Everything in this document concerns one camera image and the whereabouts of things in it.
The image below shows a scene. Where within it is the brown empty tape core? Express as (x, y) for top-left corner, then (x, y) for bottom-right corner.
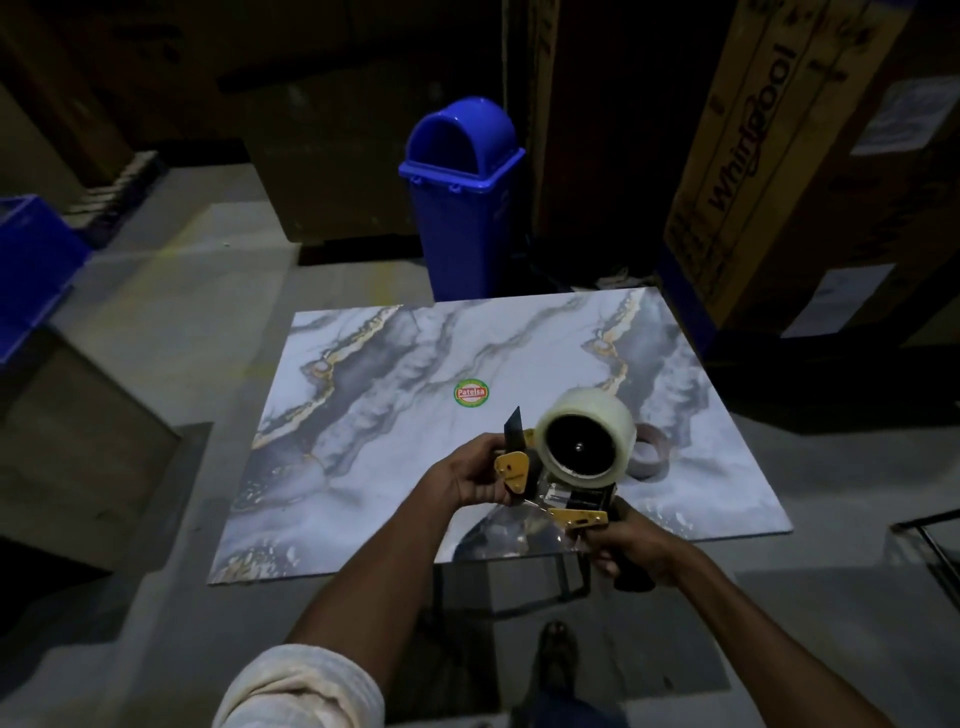
(624, 422), (673, 483)

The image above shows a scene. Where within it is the person's dark shoe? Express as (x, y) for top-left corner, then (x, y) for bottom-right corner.
(535, 620), (580, 700)

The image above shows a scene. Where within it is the clear packing tape roll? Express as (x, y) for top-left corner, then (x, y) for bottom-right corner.
(534, 387), (639, 490)

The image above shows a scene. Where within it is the wide dark cardboard box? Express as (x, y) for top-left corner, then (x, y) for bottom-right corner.
(238, 63), (423, 250)

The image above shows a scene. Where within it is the person's left forearm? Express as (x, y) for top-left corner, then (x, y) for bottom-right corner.
(288, 474), (471, 671)

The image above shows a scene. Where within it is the person's right forearm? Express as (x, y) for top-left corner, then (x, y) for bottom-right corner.
(660, 546), (895, 728)

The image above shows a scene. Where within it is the blue plastic dustbin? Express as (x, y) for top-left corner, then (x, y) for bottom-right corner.
(398, 96), (527, 303)

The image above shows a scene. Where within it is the person's left hand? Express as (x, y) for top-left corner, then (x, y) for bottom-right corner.
(424, 432), (520, 517)

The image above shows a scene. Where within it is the large printed cardboard box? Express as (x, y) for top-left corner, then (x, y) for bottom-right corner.
(662, 0), (960, 350)

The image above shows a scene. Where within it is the tall dark cardboard box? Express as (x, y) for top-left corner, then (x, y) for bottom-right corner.
(501, 0), (740, 282)

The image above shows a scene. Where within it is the white paper label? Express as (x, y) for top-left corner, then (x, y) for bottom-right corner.
(850, 75), (960, 157)
(780, 262), (898, 341)

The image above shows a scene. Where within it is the blue plastic crate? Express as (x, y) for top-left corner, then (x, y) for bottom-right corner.
(0, 194), (93, 366)

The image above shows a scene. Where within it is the stack of flat boards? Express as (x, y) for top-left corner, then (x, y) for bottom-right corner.
(63, 150), (165, 245)

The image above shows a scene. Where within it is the plain brown cardboard box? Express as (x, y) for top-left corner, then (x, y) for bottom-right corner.
(0, 322), (183, 573)

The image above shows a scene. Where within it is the metal rack frame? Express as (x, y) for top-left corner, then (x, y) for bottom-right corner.
(888, 509), (960, 595)

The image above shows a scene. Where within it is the yellow black tape dispenser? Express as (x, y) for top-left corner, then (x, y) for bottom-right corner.
(492, 405), (658, 594)

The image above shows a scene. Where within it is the white rolled sleeve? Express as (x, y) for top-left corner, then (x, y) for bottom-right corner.
(212, 642), (387, 728)

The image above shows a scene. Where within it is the person's leg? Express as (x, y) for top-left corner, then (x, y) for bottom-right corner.
(516, 688), (627, 728)

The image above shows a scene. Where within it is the person's right hand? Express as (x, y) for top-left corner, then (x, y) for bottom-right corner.
(582, 498), (704, 592)

